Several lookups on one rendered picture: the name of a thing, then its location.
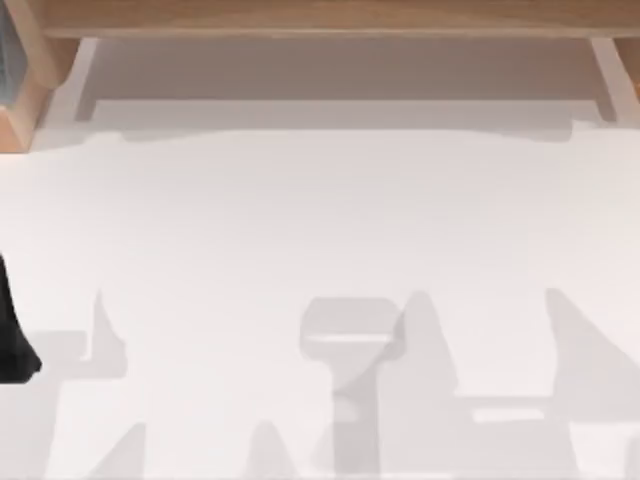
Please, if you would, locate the wooden cupboard with grey inside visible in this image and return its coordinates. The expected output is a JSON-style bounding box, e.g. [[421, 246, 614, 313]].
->
[[0, 0, 81, 154]]

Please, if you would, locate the wooden open shelf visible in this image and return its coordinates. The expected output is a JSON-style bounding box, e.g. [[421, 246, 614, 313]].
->
[[41, 0, 640, 101]]

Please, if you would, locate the pale shelf support leg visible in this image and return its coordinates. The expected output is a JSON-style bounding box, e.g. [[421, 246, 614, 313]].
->
[[591, 37, 632, 124], [73, 37, 100, 123]]

